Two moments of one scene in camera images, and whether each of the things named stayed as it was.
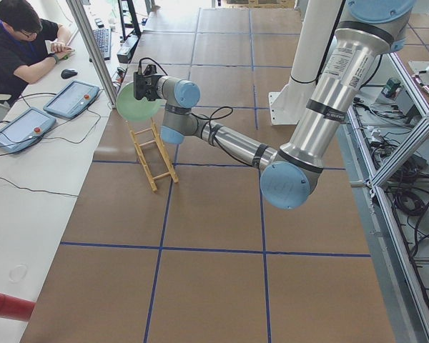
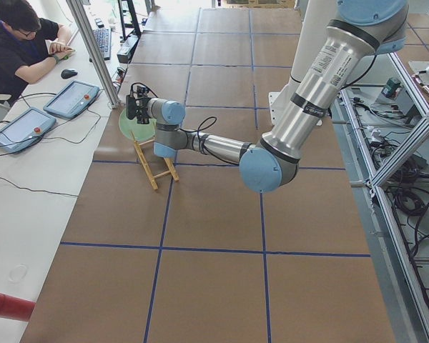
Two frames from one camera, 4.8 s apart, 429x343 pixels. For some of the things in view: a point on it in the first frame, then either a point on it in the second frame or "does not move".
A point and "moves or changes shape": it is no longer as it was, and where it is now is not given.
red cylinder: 1,305 does not move
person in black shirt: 19,45 does not move
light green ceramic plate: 139,110 moves or changes shape
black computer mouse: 66,73 does not move
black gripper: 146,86 → 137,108
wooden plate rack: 141,159 does not move
